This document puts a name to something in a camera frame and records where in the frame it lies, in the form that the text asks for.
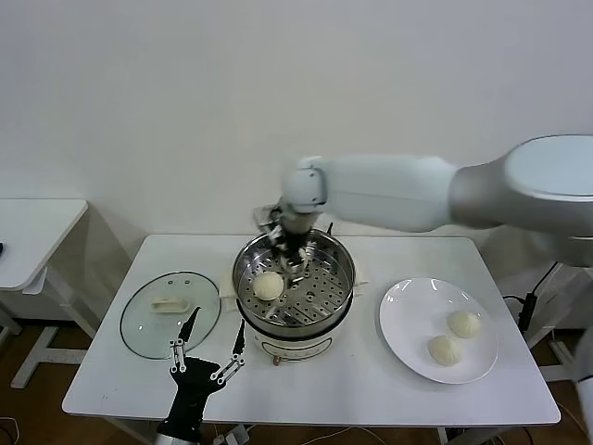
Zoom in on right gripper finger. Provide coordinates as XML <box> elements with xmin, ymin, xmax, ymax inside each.
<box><xmin>283</xmin><ymin>259</ymin><xmax>308</xmax><ymax>285</ymax></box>

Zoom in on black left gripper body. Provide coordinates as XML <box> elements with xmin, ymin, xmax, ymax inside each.
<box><xmin>167</xmin><ymin>355</ymin><xmax>227</xmax><ymax>422</ymax></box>

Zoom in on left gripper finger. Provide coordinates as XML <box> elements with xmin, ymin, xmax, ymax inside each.
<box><xmin>210</xmin><ymin>318</ymin><xmax>246</xmax><ymax>386</ymax></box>
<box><xmin>168</xmin><ymin>306</ymin><xmax>201</xmax><ymax>375</ymax></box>

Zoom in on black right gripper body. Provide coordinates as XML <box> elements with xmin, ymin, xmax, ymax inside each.
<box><xmin>272</xmin><ymin>225</ymin><xmax>315</xmax><ymax>260</ymax></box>

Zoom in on round glass pot lid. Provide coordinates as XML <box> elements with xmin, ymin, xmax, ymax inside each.
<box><xmin>120</xmin><ymin>271</ymin><xmax>221</xmax><ymax>362</ymax></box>

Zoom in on perforated steel steamer basket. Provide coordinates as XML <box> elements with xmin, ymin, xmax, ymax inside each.
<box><xmin>231</xmin><ymin>225</ymin><xmax>357</xmax><ymax>338</ymax></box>

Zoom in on cream electric cooker pot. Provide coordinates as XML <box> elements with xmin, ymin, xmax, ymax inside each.
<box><xmin>217</xmin><ymin>257</ymin><xmax>372</xmax><ymax>368</ymax></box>

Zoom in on grey floor power strip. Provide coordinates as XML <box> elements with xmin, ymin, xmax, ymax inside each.
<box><xmin>210</xmin><ymin>424</ymin><xmax>254</xmax><ymax>445</ymax></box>

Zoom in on white round plate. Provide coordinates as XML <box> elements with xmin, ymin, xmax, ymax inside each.
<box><xmin>378</xmin><ymin>276</ymin><xmax>500</xmax><ymax>385</ymax></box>

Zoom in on white side table with label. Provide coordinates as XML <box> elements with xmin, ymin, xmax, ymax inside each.
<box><xmin>525</xmin><ymin>263</ymin><xmax>585</xmax><ymax>386</ymax></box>

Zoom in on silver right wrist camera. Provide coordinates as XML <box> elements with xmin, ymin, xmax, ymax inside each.
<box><xmin>252</xmin><ymin>205</ymin><xmax>284</xmax><ymax>242</ymax></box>

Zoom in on black cable with adapter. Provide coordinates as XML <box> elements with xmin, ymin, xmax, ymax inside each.
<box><xmin>502</xmin><ymin>263</ymin><xmax>557</xmax><ymax>333</ymax></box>

